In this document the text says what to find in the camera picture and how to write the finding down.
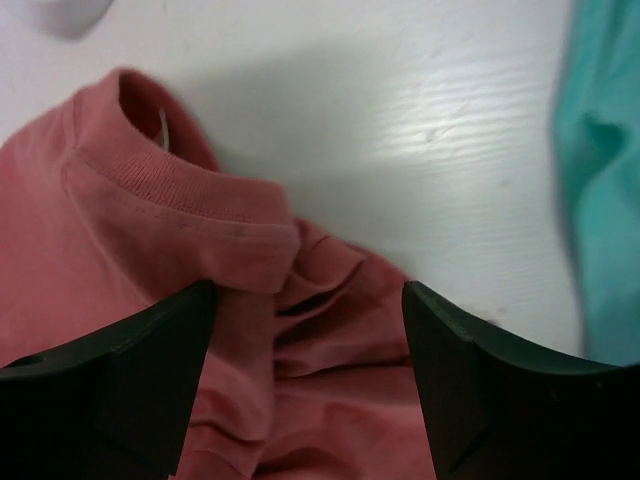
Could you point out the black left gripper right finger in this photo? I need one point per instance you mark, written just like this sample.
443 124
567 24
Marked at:
498 406

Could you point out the white rack base foot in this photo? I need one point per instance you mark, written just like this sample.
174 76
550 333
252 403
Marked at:
69 19

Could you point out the teal t-shirt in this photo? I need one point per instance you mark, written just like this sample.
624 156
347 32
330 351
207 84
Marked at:
596 140

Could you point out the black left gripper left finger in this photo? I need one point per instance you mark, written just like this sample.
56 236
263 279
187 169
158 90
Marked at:
113 404

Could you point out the salmon red t-shirt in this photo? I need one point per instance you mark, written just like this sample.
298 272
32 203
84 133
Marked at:
113 200

